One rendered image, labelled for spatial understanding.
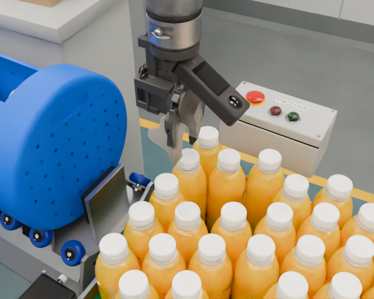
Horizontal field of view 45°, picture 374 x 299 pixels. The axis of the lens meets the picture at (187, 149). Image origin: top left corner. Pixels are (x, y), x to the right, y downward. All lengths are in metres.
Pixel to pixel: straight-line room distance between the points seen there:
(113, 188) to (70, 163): 0.09
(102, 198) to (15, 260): 0.25
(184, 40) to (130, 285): 0.33
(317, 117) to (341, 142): 1.71
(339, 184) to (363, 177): 1.65
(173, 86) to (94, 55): 0.58
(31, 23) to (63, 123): 0.42
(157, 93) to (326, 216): 0.31
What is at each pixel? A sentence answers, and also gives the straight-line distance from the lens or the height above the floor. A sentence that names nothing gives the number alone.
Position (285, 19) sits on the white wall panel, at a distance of 3.56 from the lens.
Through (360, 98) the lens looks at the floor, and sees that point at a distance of 2.94.
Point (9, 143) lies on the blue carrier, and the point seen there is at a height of 1.19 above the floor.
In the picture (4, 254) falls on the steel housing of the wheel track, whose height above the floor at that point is 0.87.
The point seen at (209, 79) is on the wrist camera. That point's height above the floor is 1.27.
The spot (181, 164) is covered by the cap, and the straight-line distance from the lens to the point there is 0.76.
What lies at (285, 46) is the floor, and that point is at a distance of 3.34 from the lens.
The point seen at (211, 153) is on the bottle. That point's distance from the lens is 0.82.
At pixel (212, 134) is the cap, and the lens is 0.81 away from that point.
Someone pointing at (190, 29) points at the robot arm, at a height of 1.34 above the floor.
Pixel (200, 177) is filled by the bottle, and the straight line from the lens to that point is 0.79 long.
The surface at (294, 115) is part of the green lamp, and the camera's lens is 0.85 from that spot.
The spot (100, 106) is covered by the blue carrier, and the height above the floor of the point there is 1.15.
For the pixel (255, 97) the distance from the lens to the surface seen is 0.88.
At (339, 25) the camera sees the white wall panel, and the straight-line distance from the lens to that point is 3.49.
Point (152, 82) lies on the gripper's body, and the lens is 0.67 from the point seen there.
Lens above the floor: 1.62
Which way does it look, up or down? 43 degrees down
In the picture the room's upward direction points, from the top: straight up
